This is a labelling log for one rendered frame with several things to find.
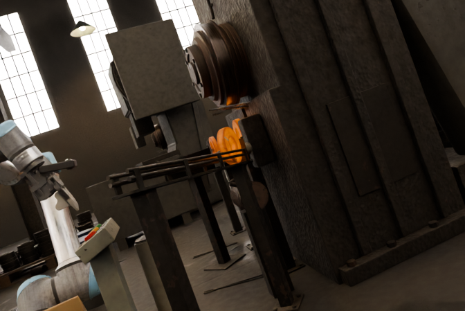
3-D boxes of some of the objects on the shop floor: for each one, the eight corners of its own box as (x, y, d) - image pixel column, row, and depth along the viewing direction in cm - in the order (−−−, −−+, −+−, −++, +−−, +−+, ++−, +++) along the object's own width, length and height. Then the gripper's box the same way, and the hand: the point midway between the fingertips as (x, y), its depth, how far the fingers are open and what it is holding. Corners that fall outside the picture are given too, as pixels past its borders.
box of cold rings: (189, 210, 522) (168, 153, 521) (202, 217, 442) (177, 149, 442) (111, 243, 493) (88, 182, 492) (109, 256, 413) (83, 183, 412)
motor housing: (289, 281, 191) (250, 175, 191) (307, 296, 169) (263, 176, 169) (264, 293, 188) (225, 185, 188) (279, 309, 167) (235, 188, 166)
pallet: (105, 237, 560) (94, 207, 560) (104, 246, 483) (91, 212, 483) (14, 274, 524) (2, 242, 524) (-3, 291, 447) (-17, 253, 447)
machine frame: (360, 200, 284) (275, -35, 283) (487, 221, 179) (352, -154, 177) (268, 240, 268) (177, -8, 267) (346, 289, 163) (197, -121, 161)
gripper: (24, 174, 139) (65, 221, 140) (16, 174, 130) (59, 224, 132) (45, 158, 141) (85, 204, 142) (38, 157, 132) (81, 206, 133)
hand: (77, 206), depth 137 cm, fingers closed
